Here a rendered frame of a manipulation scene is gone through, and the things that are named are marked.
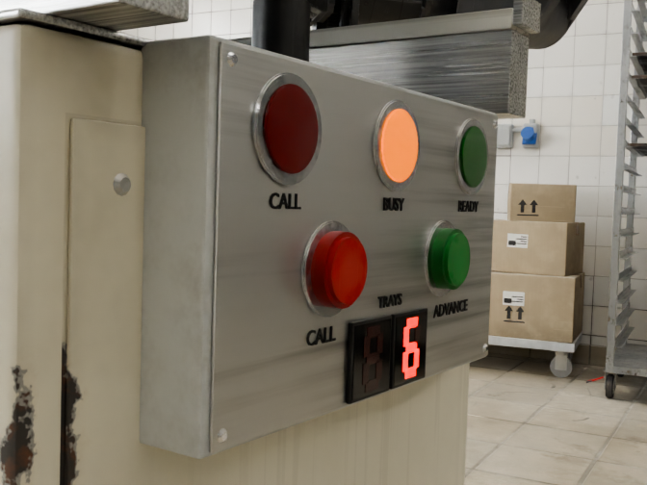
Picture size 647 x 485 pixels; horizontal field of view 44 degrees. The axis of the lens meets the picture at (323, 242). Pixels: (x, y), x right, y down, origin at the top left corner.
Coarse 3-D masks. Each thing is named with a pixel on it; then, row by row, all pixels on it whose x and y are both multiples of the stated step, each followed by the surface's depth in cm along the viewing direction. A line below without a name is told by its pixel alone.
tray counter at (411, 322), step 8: (408, 320) 37; (416, 320) 38; (408, 328) 37; (416, 328) 38; (408, 336) 37; (416, 336) 38; (408, 344) 37; (416, 344) 38; (408, 352) 37; (416, 352) 38; (416, 360) 38; (408, 368) 37; (408, 376) 37
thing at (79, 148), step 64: (256, 0) 44; (0, 64) 24; (64, 64) 25; (128, 64) 27; (0, 128) 24; (64, 128) 25; (128, 128) 27; (0, 192) 24; (64, 192) 25; (128, 192) 27; (0, 256) 24; (64, 256) 25; (128, 256) 27; (0, 320) 24; (64, 320) 25; (128, 320) 27; (0, 384) 25; (64, 384) 26; (128, 384) 28; (448, 384) 49; (0, 448) 25; (64, 448) 26; (128, 448) 28; (256, 448) 34; (320, 448) 38; (384, 448) 43; (448, 448) 49
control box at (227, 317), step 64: (192, 64) 26; (256, 64) 28; (192, 128) 26; (256, 128) 28; (320, 128) 31; (448, 128) 40; (192, 192) 26; (256, 192) 28; (320, 192) 31; (384, 192) 35; (448, 192) 40; (192, 256) 26; (256, 256) 28; (384, 256) 36; (192, 320) 27; (256, 320) 28; (320, 320) 32; (384, 320) 35; (448, 320) 41; (192, 384) 27; (256, 384) 29; (320, 384) 32; (384, 384) 36; (192, 448) 27
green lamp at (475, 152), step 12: (468, 132) 41; (480, 132) 43; (468, 144) 41; (480, 144) 43; (468, 156) 42; (480, 156) 43; (468, 168) 42; (480, 168) 43; (468, 180) 42; (480, 180) 43
